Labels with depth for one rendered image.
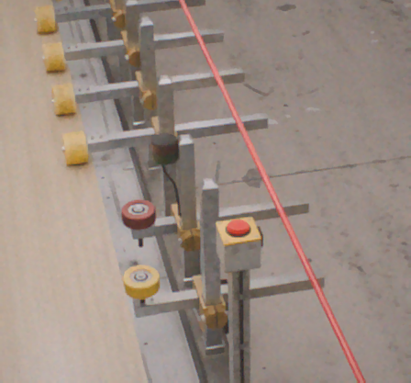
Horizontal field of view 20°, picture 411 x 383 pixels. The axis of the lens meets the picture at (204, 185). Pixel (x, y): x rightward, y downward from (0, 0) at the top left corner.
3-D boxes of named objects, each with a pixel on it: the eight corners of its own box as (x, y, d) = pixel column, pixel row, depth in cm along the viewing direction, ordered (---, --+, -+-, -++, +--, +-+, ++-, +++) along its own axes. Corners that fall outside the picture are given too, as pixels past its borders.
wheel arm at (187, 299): (320, 281, 263) (320, 266, 260) (325, 290, 260) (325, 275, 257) (133, 311, 255) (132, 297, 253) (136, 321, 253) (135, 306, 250)
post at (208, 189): (218, 348, 262) (215, 174, 235) (222, 358, 259) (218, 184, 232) (204, 351, 261) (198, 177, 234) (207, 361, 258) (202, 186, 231)
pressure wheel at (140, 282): (138, 298, 259) (135, 258, 252) (168, 309, 256) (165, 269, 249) (118, 319, 253) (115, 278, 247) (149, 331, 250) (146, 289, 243)
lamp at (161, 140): (178, 208, 270) (174, 131, 258) (183, 222, 265) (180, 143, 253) (154, 212, 269) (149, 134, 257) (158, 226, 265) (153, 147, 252)
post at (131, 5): (145, 141, 346) (136, -5, 319) (148, 147, 343) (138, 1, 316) (134, 143, 345) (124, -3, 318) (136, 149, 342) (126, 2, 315)
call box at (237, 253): (251, 249, 216) (251, 215, 212) (261, 271, 211) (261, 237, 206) (216, 254, 215) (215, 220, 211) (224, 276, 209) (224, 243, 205)
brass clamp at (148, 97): (155, 84, 315) (154, 68, 312) (164, 108, 304) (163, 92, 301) (133, 87, 314) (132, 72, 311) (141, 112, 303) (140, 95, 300)
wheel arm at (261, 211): (305, 208, 282) (305, 194, 279) (308, 216, 279) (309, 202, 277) (130, 234, 275) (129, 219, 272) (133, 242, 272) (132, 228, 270)
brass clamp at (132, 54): (140, 44, 335) (139, 28, 332) (148, 65, 324) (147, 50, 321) (119, 47, 334) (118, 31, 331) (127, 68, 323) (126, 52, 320)
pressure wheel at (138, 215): (154, 233, 279) (151, 195, 273) (160, 253, 273) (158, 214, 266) (122, 238, 278) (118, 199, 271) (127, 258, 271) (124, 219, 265)
